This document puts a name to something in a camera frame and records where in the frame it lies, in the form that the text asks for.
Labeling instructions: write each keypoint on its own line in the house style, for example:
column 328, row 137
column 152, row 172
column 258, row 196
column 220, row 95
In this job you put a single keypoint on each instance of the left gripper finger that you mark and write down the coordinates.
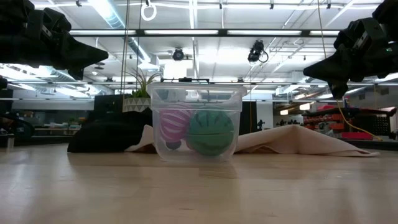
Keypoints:
column 81, row 54
column 77, row 73

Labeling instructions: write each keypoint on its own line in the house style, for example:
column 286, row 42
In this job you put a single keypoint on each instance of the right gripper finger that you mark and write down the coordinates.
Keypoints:
column 329, row 67
column 339, row 90

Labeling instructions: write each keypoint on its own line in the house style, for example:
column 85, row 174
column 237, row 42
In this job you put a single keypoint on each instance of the pink white striped produce toy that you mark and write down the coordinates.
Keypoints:
column 174, row 123

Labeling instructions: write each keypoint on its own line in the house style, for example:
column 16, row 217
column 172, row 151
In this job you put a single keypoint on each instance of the dark purple produce toy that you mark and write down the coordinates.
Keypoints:
column 173, row 145

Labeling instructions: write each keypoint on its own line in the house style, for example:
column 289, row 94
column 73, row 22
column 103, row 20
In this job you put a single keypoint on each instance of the green striped melon toy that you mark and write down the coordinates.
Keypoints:
column 211, row 132

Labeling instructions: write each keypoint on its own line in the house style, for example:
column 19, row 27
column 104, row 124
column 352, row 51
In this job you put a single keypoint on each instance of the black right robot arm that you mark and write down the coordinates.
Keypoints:
column 387, row 11

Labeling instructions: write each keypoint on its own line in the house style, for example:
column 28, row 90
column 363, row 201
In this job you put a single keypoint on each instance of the clear plastic tupperware container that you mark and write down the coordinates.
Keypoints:
column 174, row 93

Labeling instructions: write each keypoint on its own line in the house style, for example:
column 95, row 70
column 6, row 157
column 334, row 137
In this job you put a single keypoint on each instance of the black box speaker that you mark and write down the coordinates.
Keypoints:
column 107, row 107

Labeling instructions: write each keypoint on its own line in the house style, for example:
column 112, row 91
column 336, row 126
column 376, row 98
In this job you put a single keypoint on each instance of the red storage bin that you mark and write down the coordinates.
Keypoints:
column 356, row 136

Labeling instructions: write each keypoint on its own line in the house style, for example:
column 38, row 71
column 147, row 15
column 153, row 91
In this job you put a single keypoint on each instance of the beige cloth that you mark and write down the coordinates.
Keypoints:
column 295, row 140

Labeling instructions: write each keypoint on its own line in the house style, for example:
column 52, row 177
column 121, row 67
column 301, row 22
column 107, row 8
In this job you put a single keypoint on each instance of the succulent in white geometric pot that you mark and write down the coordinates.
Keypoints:
column 136, row 104

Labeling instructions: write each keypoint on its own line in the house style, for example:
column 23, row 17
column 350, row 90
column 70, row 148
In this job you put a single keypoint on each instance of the black cloth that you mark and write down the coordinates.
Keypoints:
column 105, row 137

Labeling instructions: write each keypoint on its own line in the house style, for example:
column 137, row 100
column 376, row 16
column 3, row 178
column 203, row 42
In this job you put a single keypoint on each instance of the small black tripod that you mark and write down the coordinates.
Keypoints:
column 260, row 124

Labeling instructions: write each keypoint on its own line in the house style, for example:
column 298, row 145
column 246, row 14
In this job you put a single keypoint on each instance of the black upright panel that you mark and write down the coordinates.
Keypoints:
column 250, row 116

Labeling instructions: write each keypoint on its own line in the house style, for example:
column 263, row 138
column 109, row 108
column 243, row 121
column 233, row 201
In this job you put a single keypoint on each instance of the black horizontal frame rail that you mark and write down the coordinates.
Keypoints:
column 280, row 83

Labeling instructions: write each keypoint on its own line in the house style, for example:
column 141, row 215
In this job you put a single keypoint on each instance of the black round ceiling camera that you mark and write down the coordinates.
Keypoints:
column 178, row 54

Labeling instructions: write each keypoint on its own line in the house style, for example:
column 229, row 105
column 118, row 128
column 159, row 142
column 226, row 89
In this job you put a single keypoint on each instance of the black overhead frame beam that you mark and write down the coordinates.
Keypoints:
column 186, row 32

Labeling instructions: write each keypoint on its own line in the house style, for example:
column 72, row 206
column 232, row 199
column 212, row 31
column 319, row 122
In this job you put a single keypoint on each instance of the black clamp on rail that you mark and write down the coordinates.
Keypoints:
column 186, row 80

